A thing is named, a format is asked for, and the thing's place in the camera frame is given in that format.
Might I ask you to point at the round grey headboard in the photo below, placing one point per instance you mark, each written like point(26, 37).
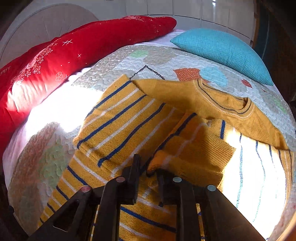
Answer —
point(44, 23)

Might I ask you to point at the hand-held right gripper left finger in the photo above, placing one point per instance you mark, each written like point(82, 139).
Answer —
point(133, 176)

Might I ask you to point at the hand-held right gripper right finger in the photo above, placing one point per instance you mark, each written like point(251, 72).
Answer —
point(161, 185)

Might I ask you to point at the patterned quilted bedspread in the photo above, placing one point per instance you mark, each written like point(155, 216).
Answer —
point(148, 60)

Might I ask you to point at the yellow striped knit sweater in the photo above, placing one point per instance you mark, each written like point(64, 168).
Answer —
point(148, 129)

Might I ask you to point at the teal knit cushion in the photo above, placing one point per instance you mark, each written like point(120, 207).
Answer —
point(222, 49)

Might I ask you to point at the red printed pillow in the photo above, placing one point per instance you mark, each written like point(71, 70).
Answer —
point(57, 58)

